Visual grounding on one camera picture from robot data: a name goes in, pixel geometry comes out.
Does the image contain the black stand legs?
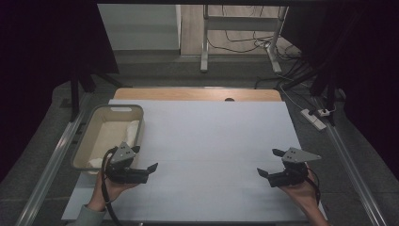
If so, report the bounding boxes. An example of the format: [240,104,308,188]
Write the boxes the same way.
[69,70,134,122]
[276,69,338,127]

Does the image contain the black curtain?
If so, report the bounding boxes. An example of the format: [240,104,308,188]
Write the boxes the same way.
[279,0,399,181]
[0,0,120,184]

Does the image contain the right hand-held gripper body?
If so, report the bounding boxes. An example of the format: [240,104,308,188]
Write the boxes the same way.
[267,147,322,188]

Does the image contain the black floor cables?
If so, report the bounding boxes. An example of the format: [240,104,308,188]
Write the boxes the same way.
[206,5,304,64]

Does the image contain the person's left hand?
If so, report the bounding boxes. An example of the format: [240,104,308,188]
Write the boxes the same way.
[88,171,139,212]

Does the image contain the white table cover sheet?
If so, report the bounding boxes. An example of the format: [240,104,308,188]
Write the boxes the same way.
[61,99,327,222]

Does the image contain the beige plastic basket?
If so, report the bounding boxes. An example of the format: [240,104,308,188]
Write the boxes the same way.
[71,104,146,173]

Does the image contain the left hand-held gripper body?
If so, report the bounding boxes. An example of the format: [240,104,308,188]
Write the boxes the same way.
[104,141,150,185]

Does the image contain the aluminium rail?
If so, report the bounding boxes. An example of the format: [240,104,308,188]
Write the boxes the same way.
[313,96,390,226]
[14,102,92,226]

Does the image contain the white cloth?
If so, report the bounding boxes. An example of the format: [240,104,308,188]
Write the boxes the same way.
[87,157,104,170]
[124,120,141,149]

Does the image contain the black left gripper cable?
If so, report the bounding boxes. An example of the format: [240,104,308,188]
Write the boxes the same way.
[101,146,124,226]

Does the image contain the white cabinet panel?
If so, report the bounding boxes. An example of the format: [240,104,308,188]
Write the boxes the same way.
[96,3,183,52]

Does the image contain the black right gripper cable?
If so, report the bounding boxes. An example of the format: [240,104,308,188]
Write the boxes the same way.
[305,169,322,205]

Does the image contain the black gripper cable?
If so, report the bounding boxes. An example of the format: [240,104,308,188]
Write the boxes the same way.
[305,169,322,205]
[101,146,124,226]

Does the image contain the white power strip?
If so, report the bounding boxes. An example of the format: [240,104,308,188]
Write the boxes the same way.
[299,108,327,132]

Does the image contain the grey metal desk frame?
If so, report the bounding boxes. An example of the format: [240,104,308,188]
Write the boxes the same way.
[199,4,288,74]

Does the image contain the person's right hand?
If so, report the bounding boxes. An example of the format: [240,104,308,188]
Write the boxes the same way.
[279,175,320,215]

